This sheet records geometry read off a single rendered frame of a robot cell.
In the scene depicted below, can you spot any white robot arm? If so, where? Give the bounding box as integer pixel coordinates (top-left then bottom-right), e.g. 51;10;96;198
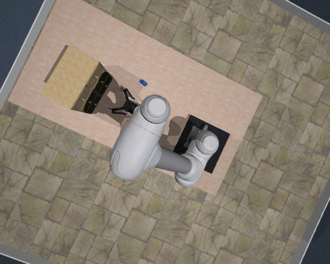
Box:
109;95;219;188

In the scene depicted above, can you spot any tan wooden drawer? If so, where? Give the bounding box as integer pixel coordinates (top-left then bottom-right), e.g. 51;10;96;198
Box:
72;87;91;110
81;91;97;112
87;94;101;113
86;64;104;89
93;70;108;92
98;76;112;95

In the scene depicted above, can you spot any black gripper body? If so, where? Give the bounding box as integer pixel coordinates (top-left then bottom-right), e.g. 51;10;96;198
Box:
123;101;138;114

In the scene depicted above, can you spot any dark brown wooden chest of drawers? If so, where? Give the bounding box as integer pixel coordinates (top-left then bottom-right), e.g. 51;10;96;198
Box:
41;44;113;114

